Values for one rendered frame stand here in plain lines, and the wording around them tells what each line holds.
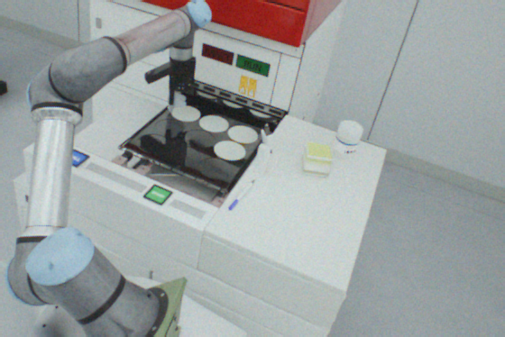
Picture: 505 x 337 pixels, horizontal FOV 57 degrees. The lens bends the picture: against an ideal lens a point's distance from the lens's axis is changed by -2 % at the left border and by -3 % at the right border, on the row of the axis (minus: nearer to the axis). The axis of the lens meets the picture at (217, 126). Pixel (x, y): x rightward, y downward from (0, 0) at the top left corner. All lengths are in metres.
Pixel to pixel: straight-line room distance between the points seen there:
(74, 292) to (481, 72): 2.61
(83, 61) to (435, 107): 2.46
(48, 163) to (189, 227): 0.36
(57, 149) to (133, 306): 0.38
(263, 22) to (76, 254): 0.90
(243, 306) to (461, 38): 2.16
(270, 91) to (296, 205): 0.49
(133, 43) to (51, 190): 0.37
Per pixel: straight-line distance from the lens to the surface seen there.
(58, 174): 1.05
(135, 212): 1.21
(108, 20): 1.81
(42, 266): 0.88
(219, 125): 1.59
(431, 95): 3.11
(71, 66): 1.04
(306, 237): 1.17
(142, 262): 1.33
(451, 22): 2.95
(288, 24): 1.43
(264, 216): 1.18
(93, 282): 0.89
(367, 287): 2.46
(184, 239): 1.17
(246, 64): 1.57
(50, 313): 1.16
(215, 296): 1.27
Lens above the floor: 1.77
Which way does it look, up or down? 33 degrees down
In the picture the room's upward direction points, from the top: 9 degrees clockwise
